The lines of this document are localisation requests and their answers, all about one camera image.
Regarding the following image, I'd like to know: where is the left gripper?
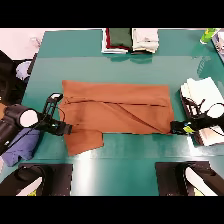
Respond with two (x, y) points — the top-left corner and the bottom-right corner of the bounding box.
(44, 118), (73, 137)

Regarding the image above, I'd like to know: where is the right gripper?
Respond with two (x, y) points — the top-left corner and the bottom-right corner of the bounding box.
(170, 120), (198, 136)

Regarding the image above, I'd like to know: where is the orange-brown T-shirt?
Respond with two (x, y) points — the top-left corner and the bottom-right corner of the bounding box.
(59, 79), (176, 157)

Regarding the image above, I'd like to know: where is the blue garment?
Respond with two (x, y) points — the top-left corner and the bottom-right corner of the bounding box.
(1, 127), (42, 167)

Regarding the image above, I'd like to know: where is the white garment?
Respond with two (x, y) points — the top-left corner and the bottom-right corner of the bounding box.
(180, 76), (224, 147)

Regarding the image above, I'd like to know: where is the cream garment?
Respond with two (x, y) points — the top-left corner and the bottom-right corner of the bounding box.
(131, 28), (160, 54)

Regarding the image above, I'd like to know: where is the green bottle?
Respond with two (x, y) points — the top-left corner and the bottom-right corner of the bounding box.
(199, 28), (218, 45)

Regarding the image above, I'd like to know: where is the red garment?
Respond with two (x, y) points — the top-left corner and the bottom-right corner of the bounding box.
(105, 28), (132, 52)

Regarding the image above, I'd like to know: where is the dark green garment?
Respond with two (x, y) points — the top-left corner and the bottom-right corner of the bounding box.
(108, 28), (133, 50)

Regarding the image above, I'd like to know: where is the black cable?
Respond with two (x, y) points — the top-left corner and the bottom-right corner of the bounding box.
(57, 105), (67, 124)

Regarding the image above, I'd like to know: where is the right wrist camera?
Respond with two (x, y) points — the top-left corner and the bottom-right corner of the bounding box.
(185, 97), (207, 118)

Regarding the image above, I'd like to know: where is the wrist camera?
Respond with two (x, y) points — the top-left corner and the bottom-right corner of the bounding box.
(185, 97), (207, 118)
(42, 92), (64, 118)

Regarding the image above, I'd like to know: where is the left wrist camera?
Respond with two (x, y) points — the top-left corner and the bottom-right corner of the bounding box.
(42, 92), (64, 118)

